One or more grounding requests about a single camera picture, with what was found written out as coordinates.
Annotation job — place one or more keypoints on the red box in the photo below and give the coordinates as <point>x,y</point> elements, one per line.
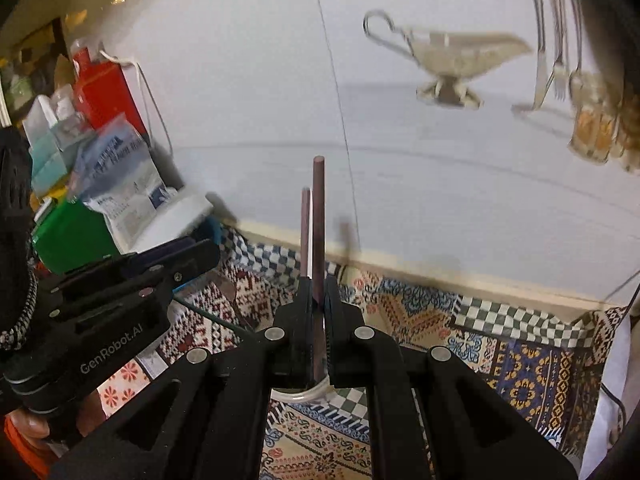
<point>105,95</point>

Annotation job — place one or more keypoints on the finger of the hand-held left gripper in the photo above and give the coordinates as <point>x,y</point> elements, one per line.
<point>190,262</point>
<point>165,250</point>

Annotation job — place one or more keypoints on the white ceramic cup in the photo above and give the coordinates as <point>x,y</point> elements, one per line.
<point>300,396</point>

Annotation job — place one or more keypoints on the person's left forearm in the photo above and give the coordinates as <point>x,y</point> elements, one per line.
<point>20,457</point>

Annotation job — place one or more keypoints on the white cloth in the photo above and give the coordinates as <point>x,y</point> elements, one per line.
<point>600,410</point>

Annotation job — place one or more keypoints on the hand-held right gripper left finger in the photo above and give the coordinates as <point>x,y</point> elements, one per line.
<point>295,330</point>

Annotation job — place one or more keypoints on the patterned table mat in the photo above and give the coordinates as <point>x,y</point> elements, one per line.
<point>525,375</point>

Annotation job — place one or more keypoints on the green box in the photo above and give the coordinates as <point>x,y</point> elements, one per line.
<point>70,235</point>

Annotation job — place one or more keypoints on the blue-printed plastic bag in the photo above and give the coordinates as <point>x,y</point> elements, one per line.
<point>125,185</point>

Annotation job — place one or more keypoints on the person's left hand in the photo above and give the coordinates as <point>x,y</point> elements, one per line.
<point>30,424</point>

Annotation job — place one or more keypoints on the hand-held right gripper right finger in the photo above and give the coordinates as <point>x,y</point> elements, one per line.
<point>336,330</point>

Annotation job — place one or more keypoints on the blue bowl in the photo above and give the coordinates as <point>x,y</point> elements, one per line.
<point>216,232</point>

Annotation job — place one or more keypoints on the cluttered shelf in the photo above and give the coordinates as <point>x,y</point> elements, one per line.
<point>30,85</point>

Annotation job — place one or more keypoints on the gravy boat wall decal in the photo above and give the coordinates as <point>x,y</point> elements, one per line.
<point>450,55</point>

